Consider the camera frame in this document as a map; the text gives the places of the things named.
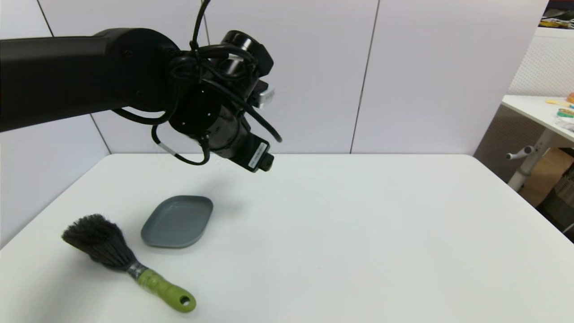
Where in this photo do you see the green handled black bristle brush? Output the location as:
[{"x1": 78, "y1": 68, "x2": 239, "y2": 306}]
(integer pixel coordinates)
[{"x1": 61, "y1": 214, "x2": 197, "y2": 314}]

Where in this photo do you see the grey rounded plastic plate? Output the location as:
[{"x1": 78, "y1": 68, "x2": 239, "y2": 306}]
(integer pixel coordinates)
[{"x1": 140, "y1": 195, "x2": 214, "y2": 249}]

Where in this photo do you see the white table leg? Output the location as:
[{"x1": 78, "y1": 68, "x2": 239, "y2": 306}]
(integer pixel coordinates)
[{"x1": 508, "y1": 129, "x2": 556, "y2": 192}]

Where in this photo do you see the white background table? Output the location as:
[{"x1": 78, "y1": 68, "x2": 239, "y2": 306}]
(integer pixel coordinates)
[{"x1": 501, "y1": 94, "x2": 574, "y2": 144}]

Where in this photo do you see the brown cardboard box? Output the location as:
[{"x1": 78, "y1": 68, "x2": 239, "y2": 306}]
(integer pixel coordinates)
[{"x1": 521, "y1": 147, "x2": 574, "y2": 208}]

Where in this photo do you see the white perforated partition panel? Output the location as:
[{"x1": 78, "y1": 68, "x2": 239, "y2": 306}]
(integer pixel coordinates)
[{"x1": 507, "y1": 27, "x2": 574, "y2": 98}]

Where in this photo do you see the yellow and white clutter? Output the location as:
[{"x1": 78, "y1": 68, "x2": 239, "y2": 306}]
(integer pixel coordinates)
[{"x1": 540, "y1": 15, "x2": 574, "y2": 29}]

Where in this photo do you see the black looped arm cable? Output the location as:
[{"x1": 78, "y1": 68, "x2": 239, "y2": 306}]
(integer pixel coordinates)
[{"x1": 112, "y1": 43, "x2": 283, "y2": 166}]

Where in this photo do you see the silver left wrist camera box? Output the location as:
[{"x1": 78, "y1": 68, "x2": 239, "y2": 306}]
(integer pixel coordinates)
[{"x1": 251, "y1": 84, "x2": 275, "y2": 109}]

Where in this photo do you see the thin black wire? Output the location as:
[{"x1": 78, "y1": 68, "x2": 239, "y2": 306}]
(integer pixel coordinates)
[{"x1": 190, "y1": 0, "x2": 212, "y2": 51}]

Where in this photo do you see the grey table crank handle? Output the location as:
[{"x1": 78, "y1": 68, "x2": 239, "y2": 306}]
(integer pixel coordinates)
[{"x1": 505, "y1": 145, "x2": 536, "y2": 161}]

